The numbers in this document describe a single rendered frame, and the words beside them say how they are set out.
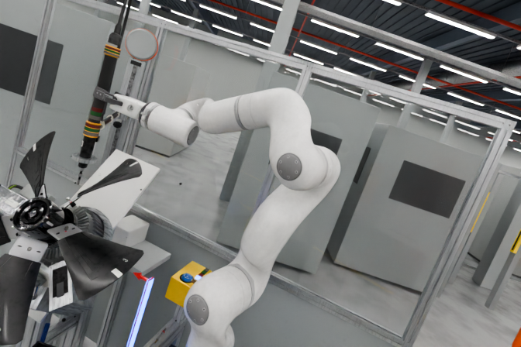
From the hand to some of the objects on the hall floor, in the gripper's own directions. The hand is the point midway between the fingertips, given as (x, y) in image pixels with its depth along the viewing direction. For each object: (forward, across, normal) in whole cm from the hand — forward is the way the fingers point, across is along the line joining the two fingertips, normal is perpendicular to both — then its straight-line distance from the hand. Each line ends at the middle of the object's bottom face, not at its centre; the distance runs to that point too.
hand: (108, 94), depth 95 cm
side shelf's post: (-5, -62, +163) cm, 175 cm away
